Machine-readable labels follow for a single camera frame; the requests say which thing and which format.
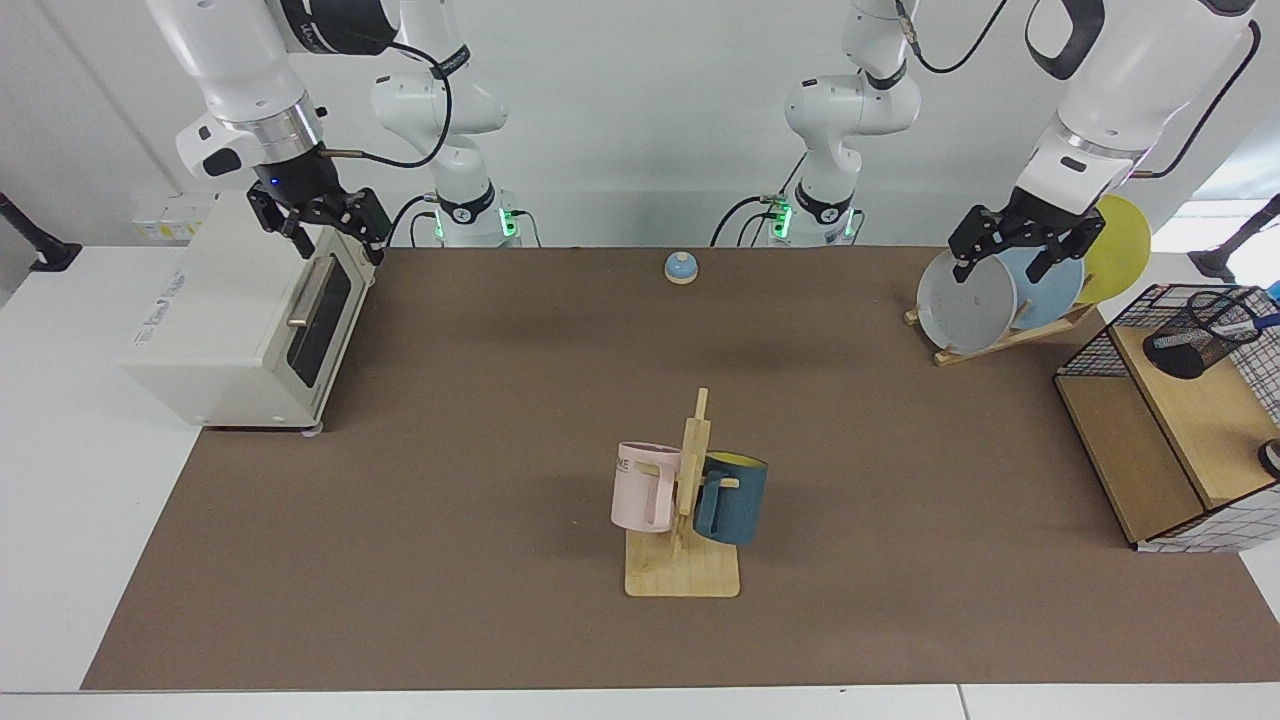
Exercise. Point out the black mesh pen holder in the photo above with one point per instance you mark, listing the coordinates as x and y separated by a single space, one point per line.
1195 345

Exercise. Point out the dark round object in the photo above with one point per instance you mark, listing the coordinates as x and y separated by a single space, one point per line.
1272 458

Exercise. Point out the wooden plate rack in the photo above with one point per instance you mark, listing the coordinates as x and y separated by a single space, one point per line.
1000 345

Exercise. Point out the white marker with blue cap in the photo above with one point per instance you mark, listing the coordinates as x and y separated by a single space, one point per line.
1266 322

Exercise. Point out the grey plate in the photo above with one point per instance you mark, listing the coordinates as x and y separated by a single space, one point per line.
965 310

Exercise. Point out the brown table cloth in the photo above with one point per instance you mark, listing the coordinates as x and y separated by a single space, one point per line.
500 550

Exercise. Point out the wooden cup stand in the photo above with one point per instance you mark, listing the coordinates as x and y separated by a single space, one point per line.
685 575

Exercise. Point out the black clamp stand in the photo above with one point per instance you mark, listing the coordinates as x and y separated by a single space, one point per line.
45 252
1225 255

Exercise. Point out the small blue round bell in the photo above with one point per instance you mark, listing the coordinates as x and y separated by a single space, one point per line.
681 267

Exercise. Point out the dark teal cup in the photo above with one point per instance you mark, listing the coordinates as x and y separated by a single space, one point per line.
740 500

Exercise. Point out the white box with yellow labels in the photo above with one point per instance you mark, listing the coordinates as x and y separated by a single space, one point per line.
170 222

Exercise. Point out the pale toaster oven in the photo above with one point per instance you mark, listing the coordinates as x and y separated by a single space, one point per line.
220 320

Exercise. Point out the light blue plate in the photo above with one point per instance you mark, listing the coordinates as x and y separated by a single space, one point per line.
1050 295

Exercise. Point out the yellow plate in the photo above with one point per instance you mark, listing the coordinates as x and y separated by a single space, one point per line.
1120 250

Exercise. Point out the pink cup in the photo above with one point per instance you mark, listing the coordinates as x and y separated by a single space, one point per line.
640 490

